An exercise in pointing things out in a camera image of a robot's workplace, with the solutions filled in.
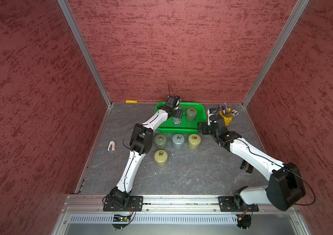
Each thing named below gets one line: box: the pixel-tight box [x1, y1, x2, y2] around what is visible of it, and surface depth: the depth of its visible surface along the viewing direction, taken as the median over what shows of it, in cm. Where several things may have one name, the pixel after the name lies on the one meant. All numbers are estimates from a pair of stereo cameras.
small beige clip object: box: [107, 140, 116, 152], surface depth 94 cm
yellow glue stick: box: [125, 99, 138, 104], surface depth 124 cm
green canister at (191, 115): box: [186, 107, 197, 122], surface depth 107 cm
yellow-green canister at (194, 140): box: [188, 133, 202, 151], surface depth 91 cm
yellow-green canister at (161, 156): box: [154, 149, 168, 168], surface depth 85 cm
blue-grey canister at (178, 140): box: [171, 133, 186, 151], surface depth 91 cm
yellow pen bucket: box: [219, 109, 233, 127], surface depth 102 cm
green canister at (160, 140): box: [154, 133, 167, 151], surface depth 91 cm
